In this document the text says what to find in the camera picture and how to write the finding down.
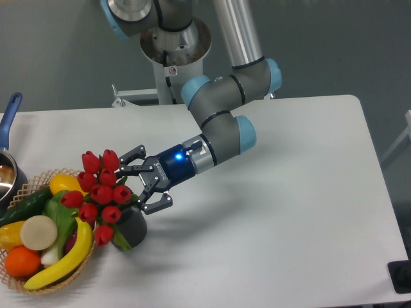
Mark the green bok choy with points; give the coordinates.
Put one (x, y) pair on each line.
(66, 226)

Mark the yellow lemon squash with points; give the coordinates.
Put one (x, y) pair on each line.
(64, 182)

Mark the yellow bell pepper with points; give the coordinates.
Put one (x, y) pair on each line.
(10, 235)

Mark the yellow banana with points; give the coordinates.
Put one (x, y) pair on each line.
(66, 264)

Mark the beige round disc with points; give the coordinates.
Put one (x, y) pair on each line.
(38, 233)

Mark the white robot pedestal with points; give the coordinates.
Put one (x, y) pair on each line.
(177, 59)

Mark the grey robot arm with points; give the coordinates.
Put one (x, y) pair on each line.
(222, 136)

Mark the green cucumber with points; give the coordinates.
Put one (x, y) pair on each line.
(32, 205)

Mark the blue handled saucepan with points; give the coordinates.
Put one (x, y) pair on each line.
(12, 177)

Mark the orange fruit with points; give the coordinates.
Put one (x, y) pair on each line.
(22, 262)

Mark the dark red vegetable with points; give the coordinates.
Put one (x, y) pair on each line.
(70, 243)

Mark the white frame at right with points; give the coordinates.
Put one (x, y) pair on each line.
(398, 146)

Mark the black device at edge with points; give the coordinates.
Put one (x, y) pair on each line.
(400, 276)

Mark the red tulip bouquet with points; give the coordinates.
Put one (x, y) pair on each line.
(102, 197)

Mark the woven wicker basket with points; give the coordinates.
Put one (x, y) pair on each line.
(17, 284)

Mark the dark grey ribbed vase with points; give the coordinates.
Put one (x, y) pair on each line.
(131, 229)

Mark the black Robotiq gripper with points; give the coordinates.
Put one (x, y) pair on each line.
(159, 173)

